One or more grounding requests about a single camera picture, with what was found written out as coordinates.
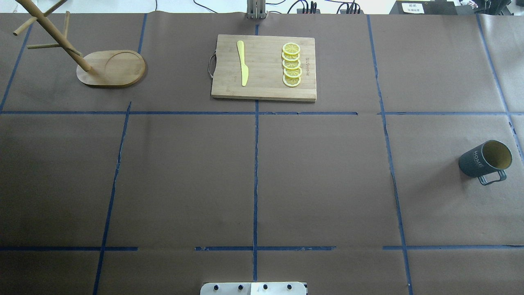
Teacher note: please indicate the dark teal cup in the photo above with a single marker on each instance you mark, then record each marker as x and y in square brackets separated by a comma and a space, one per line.
[487, 158]

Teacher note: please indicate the wooden cup rack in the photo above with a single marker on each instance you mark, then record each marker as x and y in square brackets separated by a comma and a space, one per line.
[110, 68]

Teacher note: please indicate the yellow plastic knife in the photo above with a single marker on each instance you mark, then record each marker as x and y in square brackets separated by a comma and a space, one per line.
[244, 67]

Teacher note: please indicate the wooden cutting board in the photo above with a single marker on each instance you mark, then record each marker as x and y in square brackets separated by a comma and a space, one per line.
[263, 57]

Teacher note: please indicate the black power box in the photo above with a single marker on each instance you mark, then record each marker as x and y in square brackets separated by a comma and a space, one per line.
[426, 7]

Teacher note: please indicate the aluminium frame post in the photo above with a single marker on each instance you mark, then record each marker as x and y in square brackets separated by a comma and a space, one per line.
[256, 9]

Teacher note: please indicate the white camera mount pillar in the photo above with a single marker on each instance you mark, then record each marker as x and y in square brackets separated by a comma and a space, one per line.
[254, 288]

